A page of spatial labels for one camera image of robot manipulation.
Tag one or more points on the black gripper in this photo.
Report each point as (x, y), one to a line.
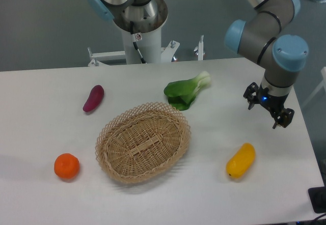
(274, 104)

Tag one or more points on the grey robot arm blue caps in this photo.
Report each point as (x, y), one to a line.
(259, 40)

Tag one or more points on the yellow mango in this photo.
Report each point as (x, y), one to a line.
(241, 161)

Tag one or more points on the green bok choy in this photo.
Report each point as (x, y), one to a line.
(182, 93)

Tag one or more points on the black device at table edge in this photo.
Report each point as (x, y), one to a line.
(317, 198)

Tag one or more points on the woven wicker basket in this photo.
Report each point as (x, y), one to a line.
(142, 142)

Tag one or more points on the purple sweet potato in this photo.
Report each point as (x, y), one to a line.
(95, 98)

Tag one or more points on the orange tangerine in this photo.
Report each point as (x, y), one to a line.
(66, 166)

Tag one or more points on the white frame right edge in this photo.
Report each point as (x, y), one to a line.
(316, 93)

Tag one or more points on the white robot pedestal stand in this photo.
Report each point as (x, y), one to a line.
(140, 27)

